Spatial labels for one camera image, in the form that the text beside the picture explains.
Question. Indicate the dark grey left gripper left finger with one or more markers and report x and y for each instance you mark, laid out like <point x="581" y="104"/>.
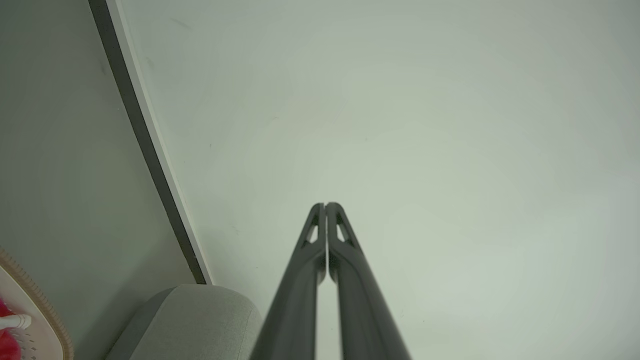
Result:
<point x="295" y="310"/>

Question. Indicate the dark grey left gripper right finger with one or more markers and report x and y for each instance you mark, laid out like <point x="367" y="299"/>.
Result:
<point x="365" y="315"/>

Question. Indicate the red clothing item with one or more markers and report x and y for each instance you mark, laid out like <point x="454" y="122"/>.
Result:
<point x="6" y="345"/>

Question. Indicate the white laundry basket brown rim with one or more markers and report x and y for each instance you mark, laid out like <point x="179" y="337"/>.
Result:
<point x="35" y="320"/>

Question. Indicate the grey fabric sofa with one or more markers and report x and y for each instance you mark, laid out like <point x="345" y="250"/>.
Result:
<point x="195" y="325"/>

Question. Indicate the dark grey baseboard strip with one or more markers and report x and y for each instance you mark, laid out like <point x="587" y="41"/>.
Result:
<point x="145" y="135"/>

